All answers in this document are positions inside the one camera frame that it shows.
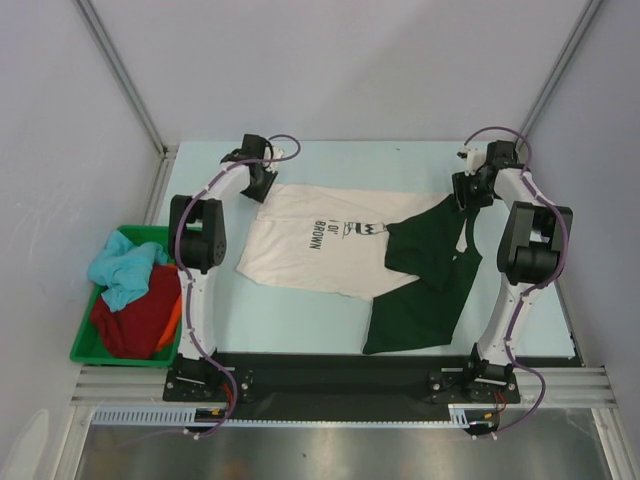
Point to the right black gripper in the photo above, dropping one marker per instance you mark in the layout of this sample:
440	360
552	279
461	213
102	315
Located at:
465	193

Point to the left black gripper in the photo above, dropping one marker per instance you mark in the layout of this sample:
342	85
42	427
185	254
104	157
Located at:
260	194

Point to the white and green t-shirt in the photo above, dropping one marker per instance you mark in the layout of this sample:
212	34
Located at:
411	255

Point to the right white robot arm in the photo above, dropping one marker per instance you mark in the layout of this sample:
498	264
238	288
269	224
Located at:
531	255

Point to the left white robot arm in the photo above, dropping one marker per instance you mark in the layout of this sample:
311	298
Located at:
197	242

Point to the light blue t-shirt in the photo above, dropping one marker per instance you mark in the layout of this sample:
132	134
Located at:
124	269

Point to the orange t-shirt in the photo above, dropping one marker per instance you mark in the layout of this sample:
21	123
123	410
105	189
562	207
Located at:
168	335

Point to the dark red t-shirt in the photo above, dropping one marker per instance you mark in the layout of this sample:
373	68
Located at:
134	332

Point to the green plastic bin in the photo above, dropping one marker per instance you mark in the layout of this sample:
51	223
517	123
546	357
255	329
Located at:
88	347

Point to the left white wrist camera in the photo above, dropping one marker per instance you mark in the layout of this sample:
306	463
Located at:
275	155

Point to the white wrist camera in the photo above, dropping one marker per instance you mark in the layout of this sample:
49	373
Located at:
474	159
275	155

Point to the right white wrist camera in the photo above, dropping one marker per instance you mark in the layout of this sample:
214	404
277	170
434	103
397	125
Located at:
474	159

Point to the left aluminium corner post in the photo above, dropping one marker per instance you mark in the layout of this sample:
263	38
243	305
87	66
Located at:
115	64

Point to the aluminium corner post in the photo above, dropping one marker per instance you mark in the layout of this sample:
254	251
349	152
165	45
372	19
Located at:
115	64
571	47

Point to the right aluminium corner post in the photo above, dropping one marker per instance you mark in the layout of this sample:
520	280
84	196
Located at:
571	47

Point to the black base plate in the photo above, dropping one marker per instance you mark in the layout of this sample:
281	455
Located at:
341	388

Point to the grey slotted cable duct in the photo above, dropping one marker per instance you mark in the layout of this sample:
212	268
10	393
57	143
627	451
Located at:
193	417

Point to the aluminium frame rail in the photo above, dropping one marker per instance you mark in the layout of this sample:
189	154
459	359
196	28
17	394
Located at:
566	387

